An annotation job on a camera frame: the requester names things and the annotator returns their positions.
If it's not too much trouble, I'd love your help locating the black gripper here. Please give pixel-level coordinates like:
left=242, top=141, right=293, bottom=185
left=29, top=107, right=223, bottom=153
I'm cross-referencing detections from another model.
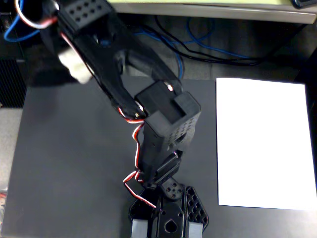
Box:
left=39, top=17, right=94, bottom=85

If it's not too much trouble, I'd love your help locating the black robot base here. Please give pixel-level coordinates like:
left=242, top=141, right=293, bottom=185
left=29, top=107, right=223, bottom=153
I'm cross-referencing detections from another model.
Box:
left=128, top=182, right=209, bottom=238

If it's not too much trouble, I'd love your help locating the black ribbed box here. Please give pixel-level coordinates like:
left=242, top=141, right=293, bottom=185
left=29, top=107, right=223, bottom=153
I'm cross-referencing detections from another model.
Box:
left=0, top=57, right=27, bottom=109

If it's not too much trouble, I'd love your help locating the grey desk edge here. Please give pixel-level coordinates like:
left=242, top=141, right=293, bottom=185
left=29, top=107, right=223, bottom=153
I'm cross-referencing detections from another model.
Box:
left=108, top=0, right=317, bottom=25

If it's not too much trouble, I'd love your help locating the grey clamp block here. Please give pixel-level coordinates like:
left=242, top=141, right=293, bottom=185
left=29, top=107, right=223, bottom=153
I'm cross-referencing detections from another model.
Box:
left=189, top=221, right=204, bottom=238
left=131, top=219, right=149, bottom=238

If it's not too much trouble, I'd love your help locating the white paper sheet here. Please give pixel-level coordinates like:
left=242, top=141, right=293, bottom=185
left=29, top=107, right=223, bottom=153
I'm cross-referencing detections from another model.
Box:
left=215, top=77, right=317, bottom=211

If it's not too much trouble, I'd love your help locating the black device on desk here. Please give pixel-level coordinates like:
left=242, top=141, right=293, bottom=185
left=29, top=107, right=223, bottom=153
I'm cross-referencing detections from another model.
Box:
left=290, top=0, right=317, bottom=9

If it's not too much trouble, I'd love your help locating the red white black servo cable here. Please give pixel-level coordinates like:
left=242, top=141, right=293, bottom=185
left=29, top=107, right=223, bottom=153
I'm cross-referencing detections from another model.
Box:
left=122, top=170, right=158, bottom=209
left=117, top=107, right=147, bottom=174
left=14, top=0, right=60, bottom=28

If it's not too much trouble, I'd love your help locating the blue looped cable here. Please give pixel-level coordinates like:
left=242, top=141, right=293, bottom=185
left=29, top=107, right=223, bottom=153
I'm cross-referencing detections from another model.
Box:
left=3, top=0, right=42, bottom=42

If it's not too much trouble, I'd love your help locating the blue floor cable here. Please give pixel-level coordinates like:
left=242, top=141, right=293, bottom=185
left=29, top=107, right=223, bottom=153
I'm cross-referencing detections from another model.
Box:
left=186, top=17, right=251, bottom=60
left=133, top=26, right=185, bottom=80

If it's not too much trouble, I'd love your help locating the black floor cable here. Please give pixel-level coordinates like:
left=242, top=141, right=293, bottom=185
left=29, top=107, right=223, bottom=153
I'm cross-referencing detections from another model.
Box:
left=154, top=15, right=275, bottom=66

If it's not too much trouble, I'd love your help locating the red wire bundle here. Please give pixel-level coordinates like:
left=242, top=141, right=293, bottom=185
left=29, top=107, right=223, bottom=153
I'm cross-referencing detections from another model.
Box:
left=0, top=189, right=7, bottom=213

